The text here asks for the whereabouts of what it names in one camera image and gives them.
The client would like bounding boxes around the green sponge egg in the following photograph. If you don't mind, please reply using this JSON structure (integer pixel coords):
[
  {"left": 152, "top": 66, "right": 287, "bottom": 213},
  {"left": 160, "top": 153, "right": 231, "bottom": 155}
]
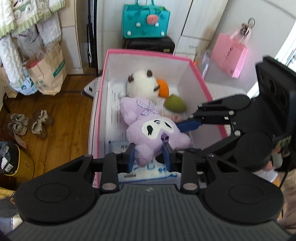
[{"left": 164, "top": 94, "right": 187, "bottom": 113}]

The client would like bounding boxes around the orange sponge egg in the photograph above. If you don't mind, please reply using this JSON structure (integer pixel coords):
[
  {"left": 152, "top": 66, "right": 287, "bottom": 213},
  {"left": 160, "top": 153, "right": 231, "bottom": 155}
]
[{"left": 157, "top": 79, "right": 170, "bottom": 98}]

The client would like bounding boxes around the purple plush toy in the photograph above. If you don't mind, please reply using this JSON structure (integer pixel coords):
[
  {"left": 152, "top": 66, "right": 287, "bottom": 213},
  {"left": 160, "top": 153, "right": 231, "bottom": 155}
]
[{"left": 119, "top": 97, "right": 192, "bottom": 167}]

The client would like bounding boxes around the blue wet wipes pack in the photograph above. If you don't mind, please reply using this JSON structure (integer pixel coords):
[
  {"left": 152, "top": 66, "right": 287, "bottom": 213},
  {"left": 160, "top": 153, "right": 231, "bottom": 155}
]
[{"left": 108, "top": 139, "right": 181, "bottom": 182}]

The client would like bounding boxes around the white round plush toy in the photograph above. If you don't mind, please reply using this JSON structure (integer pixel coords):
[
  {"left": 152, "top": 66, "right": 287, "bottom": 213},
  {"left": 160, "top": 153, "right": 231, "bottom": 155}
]
[{"left": 127, "top": 70, "right": 160, "bottom": 101}]

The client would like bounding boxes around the floral pink cloth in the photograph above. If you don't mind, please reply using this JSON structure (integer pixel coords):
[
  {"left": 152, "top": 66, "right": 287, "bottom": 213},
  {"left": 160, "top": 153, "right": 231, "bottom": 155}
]
[{"left": 161, "top": 111, "right": 189, "bottom": 123}]

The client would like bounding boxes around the person right hand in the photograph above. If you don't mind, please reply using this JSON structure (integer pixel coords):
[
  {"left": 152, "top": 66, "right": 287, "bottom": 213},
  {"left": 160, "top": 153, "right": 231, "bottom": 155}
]
[{"left": 262, "top": 147, "right": 283, "bottom": 171}]

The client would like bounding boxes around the striped table cloth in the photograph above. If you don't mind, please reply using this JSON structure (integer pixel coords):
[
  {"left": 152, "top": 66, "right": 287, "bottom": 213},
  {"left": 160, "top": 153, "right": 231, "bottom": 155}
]
[{"left": 205, "top": 82, "right": 247, "bottom": 138}]

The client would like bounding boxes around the pink paper bag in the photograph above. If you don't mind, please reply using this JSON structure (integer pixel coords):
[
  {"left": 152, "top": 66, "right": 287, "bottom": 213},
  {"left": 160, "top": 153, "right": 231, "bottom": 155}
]
[{"left": 211, "top": 24, "right": 252, "bottom": 78}]

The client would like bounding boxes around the beige slippers pair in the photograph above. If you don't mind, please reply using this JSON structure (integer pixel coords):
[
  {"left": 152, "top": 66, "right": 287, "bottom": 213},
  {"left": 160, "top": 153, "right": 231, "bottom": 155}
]
[{"left": 31, "top": 109, "right": 54, "bottom": 140}]

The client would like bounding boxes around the pink storage box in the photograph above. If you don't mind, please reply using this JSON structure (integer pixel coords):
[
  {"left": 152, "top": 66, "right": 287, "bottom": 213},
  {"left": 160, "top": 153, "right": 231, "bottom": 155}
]
[{"left": 92, "top": 48, "right": 228, "bottom": 188}]

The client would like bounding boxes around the black suitcase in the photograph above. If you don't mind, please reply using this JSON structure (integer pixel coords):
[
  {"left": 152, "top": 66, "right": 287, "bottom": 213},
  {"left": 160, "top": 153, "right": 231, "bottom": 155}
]
[{"left": 122, "top": 36, "right": 175, "bottom": 54}]

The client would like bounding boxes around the grey three-door wardrobe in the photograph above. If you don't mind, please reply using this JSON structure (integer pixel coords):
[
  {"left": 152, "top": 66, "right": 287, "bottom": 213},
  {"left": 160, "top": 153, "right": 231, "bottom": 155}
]
[{"left": 96, "top": 1, "right": 227, "bottom": 68}]

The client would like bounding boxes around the teal felt handbag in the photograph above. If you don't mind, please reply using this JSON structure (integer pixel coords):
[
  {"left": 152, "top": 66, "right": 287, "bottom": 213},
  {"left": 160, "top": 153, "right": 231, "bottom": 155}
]
[{"left": 121, "top": 1, "right": 171, "bottom": 39}]

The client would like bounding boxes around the brown paper bag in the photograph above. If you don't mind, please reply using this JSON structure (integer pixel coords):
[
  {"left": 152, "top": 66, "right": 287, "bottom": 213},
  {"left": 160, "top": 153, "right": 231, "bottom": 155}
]
[{"left": 25, "top": 42, "right": 67, "bottom": 95}]

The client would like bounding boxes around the white fluffy robe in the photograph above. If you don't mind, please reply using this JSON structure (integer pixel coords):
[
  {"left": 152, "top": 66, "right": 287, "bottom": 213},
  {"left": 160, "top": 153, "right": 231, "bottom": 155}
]
[{"left": 1, "top": 0, "right": 66, "bottom": 91}]

